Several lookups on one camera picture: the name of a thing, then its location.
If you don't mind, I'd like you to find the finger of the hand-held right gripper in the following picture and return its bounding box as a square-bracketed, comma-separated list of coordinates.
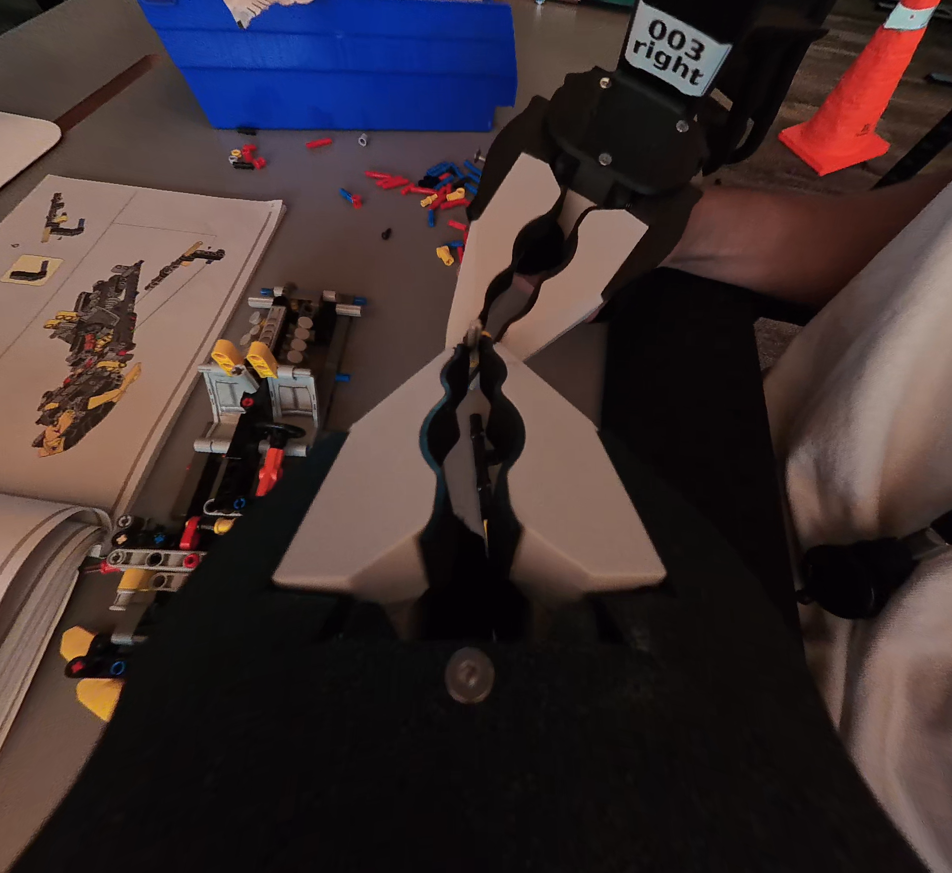
[498, 192, 650, 362]
[446, 153, 566, 361]

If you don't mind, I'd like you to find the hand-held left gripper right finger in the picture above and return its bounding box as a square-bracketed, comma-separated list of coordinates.
[485, 343, 668, 626]

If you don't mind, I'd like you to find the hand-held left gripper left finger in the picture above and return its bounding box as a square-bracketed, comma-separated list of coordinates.
[272, 351, 447, 637]

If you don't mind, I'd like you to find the person's right forearm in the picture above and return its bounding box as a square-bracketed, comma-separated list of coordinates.
[662, 177, 952, 305]

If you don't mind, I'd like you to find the pile of red blue pins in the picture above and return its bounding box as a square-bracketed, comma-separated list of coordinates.
[227, 132, 484, 265]

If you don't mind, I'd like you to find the partly built toy car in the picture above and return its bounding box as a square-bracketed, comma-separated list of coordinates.
[61, 284, 367, 721]

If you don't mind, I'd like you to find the orange traffic cone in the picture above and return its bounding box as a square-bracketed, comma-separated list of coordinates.
[777, 0, 952, 176]

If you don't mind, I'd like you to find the blue plastic bin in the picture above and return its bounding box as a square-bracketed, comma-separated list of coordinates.
[122, 0, 518, 131]

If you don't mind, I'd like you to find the open instruction booklet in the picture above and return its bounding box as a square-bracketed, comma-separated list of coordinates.
[0, 174, 287, 744]

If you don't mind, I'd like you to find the wooden document stand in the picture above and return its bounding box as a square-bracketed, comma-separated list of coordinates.
[0, 110, 62, 189]

